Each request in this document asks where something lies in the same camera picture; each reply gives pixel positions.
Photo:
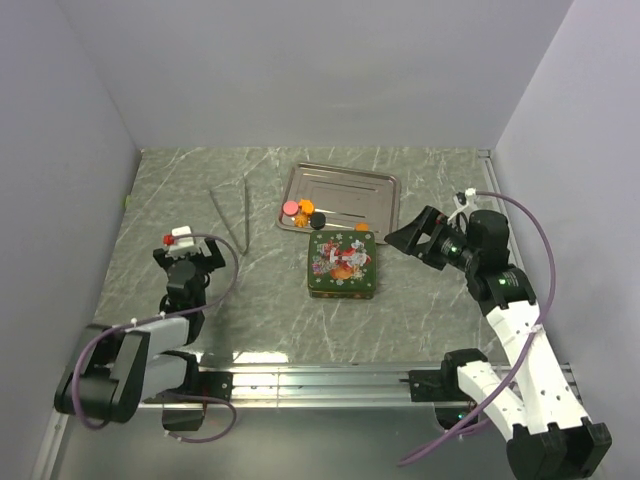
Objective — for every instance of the gold tin lid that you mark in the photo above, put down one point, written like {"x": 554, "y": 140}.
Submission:
{"x": 342, "y": 264}

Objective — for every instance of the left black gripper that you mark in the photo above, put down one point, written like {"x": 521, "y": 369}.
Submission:
{"x": 209, "y": 261}

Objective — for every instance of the orange swirl cookie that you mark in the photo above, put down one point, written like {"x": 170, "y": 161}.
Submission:
{"x": 301, "y": 220}

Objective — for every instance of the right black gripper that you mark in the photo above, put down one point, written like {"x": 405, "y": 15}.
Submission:
{"x": 406, "y": 238}

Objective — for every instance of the pink round cookie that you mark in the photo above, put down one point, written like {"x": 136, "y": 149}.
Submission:
{"x": 290, "y": 208}

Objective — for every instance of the silver metal tray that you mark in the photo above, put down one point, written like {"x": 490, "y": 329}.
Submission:
{"x": 347, "y": 197}

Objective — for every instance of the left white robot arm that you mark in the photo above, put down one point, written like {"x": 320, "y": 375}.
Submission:
{"x": 113, "y": 368}

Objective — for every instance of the black round cookie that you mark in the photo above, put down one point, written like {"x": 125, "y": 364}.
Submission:
{"x": 317, "y": 220}

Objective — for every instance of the aluminium rail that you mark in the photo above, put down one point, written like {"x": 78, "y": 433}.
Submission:
{"x": 338, "y": 385}

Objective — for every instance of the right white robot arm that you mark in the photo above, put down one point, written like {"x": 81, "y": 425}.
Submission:
{"x": 548, "y": 433}

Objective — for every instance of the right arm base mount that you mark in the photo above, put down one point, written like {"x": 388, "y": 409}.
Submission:
{"x": 450, "y": 404}

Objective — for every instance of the orange flower cookie left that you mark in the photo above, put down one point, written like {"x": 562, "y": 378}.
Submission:
{"x": 306, "y": 206}

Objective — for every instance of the metal tongs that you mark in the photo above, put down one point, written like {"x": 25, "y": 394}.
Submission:
{"x": 236, "y": 220}

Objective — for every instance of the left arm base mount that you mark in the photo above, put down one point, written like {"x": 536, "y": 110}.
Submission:
{"x": 181, "y": 413}

